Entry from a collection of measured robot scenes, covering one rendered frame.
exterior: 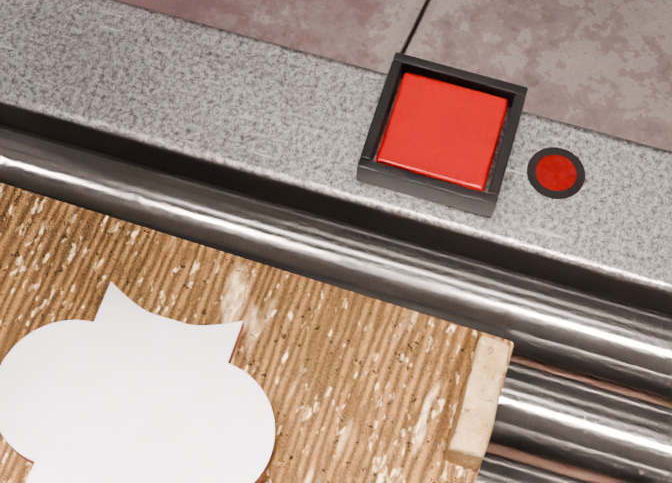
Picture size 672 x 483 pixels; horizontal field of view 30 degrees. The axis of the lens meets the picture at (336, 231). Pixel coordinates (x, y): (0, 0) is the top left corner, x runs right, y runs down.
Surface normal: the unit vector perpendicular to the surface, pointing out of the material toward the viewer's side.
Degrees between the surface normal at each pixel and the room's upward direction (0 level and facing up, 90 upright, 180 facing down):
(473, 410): 10
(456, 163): 0
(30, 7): 0
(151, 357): 0
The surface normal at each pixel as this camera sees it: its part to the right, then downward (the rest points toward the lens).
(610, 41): 0.04, -0.43
